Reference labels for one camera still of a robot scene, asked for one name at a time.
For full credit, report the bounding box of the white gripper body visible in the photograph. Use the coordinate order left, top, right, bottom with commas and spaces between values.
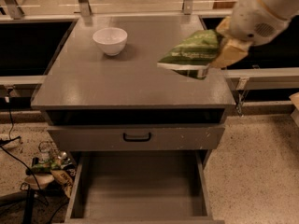
229, 0, 292, 46

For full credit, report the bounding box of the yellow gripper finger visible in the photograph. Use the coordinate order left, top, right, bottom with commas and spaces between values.
216, 16, 231, 37
210, 38, 252, 68

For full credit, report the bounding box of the green jalapeno chip bag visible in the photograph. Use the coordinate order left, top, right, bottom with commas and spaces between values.
157, 30, 221, 79

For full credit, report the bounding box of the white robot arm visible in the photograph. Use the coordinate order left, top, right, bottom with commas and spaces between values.
210, 0, 299, 68

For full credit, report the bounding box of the grey drawer cabinet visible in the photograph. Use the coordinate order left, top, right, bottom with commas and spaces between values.
31, 14, 236, 224

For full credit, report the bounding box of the grey open middle drawer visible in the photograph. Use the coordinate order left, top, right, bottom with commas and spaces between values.
64, 151, 225, 224

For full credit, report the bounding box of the brown snack bag on floor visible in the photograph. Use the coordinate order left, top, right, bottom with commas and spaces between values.
50, 170, 73, 198

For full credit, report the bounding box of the green snack bag on floor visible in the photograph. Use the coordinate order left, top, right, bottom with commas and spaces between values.
31, 161, 61, 174

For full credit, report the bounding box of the white ceramic bowl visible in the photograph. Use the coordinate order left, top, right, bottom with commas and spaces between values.
93, 27, 128, 56

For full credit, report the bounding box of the clear plastic bottle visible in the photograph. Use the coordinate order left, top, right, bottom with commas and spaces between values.
38, 142, 50, 162

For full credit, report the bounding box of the white bowl on floor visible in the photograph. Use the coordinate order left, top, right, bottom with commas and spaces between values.
24, 174, 54, 190

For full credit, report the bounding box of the black drawer handle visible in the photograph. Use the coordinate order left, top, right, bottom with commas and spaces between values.
122, 133, 152, 142

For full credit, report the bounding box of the black cable on floor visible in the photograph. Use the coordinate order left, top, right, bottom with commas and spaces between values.
0, 89, 50, 207

